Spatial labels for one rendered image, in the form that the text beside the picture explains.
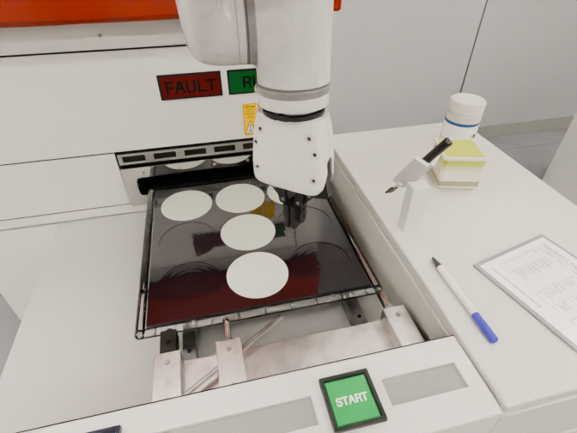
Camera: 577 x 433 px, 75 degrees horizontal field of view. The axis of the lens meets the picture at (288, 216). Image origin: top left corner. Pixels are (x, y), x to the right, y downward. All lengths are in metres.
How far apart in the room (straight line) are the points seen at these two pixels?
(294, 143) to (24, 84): 0.53
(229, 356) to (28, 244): 0.64
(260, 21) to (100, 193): 0.61
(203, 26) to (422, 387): 0.43
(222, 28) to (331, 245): 0.41
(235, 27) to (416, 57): 2.34
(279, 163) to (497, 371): 0.34
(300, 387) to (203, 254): 0.32
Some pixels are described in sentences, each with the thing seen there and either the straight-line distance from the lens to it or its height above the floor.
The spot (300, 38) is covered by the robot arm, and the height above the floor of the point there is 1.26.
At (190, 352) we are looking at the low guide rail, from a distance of 0.61.
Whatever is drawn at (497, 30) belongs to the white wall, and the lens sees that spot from 2.98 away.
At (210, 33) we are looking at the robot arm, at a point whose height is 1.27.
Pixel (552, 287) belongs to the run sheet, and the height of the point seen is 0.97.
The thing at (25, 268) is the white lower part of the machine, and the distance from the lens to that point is 1.10.
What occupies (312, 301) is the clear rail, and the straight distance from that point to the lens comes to 0.59.
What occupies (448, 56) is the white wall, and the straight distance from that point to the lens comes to 2.83.
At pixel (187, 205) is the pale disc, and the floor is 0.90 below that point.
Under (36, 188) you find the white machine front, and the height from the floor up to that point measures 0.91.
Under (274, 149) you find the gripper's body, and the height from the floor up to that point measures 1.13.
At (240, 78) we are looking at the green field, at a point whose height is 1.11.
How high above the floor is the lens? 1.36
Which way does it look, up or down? 39 degrees down
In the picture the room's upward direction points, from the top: straight up
